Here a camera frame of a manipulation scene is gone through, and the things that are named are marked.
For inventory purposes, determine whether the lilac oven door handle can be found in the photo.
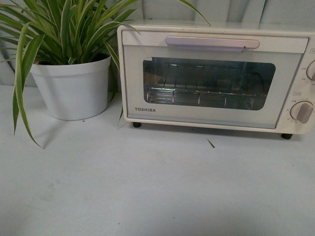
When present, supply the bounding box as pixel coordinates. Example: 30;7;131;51
165;36;260;52

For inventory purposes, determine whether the left black oven foot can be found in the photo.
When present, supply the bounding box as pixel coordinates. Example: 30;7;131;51
132;122;141;128

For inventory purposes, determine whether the black oven foot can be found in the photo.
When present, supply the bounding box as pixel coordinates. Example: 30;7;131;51
132;122;141;128
281;133;293;140

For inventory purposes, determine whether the white Toshiba toaster oven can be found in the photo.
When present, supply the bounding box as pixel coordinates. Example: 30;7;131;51
117;20;315;141

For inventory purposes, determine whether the right black oven foot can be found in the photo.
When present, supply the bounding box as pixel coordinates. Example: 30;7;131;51
281;133;293;140

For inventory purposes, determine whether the lower beige oven knob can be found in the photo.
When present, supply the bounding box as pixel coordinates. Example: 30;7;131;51
290;101;314;124

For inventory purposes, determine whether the beige oven knob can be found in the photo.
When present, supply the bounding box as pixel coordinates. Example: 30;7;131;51
306;61;315;80
290;101;314;124

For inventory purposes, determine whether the upper beige oven knob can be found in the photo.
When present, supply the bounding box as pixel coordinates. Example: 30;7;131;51
306;61;315;80

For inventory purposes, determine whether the small fallen leaf piece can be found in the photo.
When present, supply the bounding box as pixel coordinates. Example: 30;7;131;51
207;139;215;148

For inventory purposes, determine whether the white plastic plant pot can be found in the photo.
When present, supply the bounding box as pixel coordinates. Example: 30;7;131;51
30;56;111;120

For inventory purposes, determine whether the green striped spider plant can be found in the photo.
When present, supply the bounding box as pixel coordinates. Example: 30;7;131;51
0;0;211;148

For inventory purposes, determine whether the wire oven rack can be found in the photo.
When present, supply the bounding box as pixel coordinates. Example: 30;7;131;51
143;62;254;110

